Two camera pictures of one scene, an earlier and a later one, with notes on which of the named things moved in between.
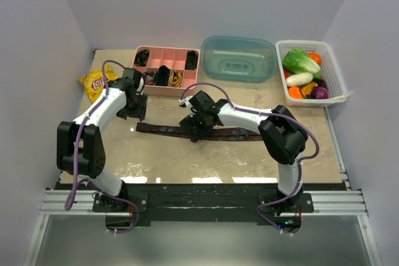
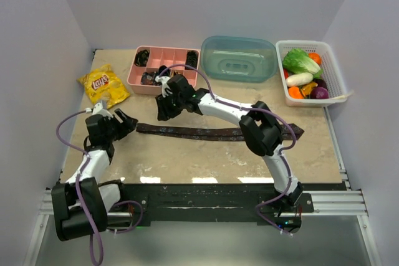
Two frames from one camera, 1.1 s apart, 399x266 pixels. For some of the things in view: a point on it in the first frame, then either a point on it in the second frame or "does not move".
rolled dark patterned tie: x=149 y=78 does not move
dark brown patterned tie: x=222 y=133 does not move
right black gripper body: x=201 y=115 → x=177 y=101
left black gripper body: x=135 y=109 → x=111 y=124
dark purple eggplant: x=320 y=83 does not move
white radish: x=296 y=80 does not move
